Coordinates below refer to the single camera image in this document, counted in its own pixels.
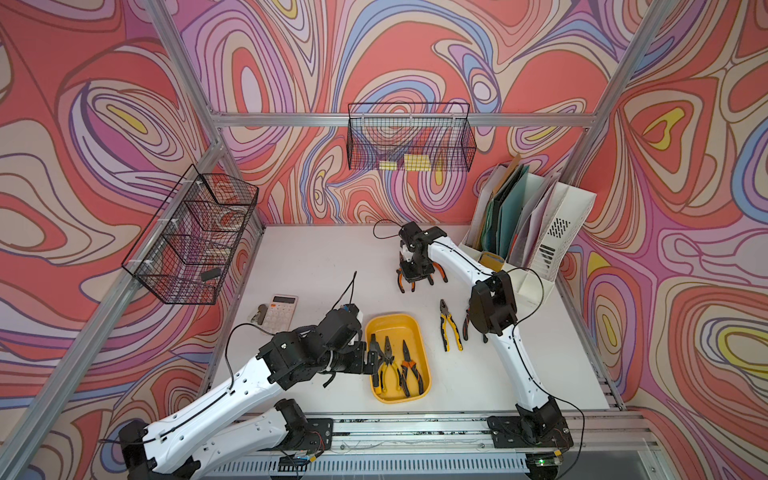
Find orange black combination pliers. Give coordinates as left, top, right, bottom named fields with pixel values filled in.
left=396, top=261, right=448, bottom=292

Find yellow black long-nose pliers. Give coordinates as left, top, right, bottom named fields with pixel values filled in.
left=371, top=334, right=402, bottom=393

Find orange black needle-nose pliers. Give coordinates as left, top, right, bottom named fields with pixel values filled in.
left=400, top=340, right=425, bottom=398

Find yellow plastic storage box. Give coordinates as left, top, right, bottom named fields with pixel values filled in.
left=365, top=313, right=431, bottom=404

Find yellow black combination pliers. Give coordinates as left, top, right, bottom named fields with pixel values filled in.
left=439, top=299, right=463, bottom=352

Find orange black diagonal cutters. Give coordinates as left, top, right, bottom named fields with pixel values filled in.
left=461, top=309, right=488, bottom=344

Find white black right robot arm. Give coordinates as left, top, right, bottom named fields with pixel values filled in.
left=398, top=222, right=574, bottom=450

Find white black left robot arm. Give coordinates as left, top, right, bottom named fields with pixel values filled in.
left=118, top=303, right=380, bottom=479

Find white pocket calculator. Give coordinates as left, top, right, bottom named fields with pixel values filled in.
left=262, top=295, right=298, bottom=333

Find grey small clip object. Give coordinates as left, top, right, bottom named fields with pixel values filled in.
left=250, top=304, right=269, bottom=326

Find yellow sticky note pad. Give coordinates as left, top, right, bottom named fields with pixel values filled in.
left=403, top=154, right=432, bottom=172

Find white desktop file organizer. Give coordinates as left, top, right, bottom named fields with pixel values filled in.
left=461, top=163, right=596, bottom=305

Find green file folder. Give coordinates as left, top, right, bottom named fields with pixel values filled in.
left=480, top=165, right=529, bottom=258

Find brown file folder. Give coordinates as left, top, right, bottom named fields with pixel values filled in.
left=492, top=155, right=521, bottom=196

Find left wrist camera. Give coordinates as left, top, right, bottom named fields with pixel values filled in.
left=343, top=303, right=363, bottom=322

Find black wire basket back wall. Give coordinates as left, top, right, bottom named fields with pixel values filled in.
left=346, top=100, right=477, bottom=172

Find black wire basket wall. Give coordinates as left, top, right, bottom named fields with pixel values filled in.
left=122, top=166, right=259, bottom=305
left=346, top=100, right=477, bottom=172

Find black wire basket left wall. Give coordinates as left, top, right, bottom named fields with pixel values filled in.
left=122, top=166, right=259, bottom=305

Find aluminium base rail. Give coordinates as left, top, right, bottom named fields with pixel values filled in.
left=209, top=411, right=675, bottom=479

